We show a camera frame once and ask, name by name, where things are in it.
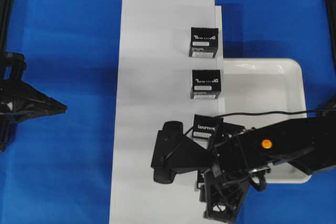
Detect black cable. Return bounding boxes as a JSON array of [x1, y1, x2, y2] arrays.
[[183, 108, 336, 135]]

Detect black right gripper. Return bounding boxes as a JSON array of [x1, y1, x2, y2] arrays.
[[1, 52, 67, 124]]

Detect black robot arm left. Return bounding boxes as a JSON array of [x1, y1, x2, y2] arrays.
[[200, 104, 335, 223]]

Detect black frame rail left side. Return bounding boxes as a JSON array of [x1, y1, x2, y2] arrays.
[[0, 0, 14, 52]]

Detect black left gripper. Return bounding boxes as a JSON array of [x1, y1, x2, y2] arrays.
[[203, 122, 270, 220]]

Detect white plastic tray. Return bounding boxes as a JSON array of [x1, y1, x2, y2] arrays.
[[222, 58, 313, 184]]

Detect white base board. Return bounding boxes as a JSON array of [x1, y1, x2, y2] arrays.
[[110, 0, 218, 223]]

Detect black white box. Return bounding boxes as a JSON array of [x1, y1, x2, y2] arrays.
[[190, 69, 222, 99], [195, 168, 210, 190], [189, 27, 219, 59], [192, 114, 223, 140]]

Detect black aluminium frame rail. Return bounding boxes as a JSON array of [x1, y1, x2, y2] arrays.
[[325, 0, 336, 66]]

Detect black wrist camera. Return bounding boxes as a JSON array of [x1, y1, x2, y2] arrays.
[[151, 121, 214, 184]]

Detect blue table mat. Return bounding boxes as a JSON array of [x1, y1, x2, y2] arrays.
[[1, 0, 335, 223]]

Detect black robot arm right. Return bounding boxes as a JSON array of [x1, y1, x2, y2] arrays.
[[1, 52, 67, 152]]

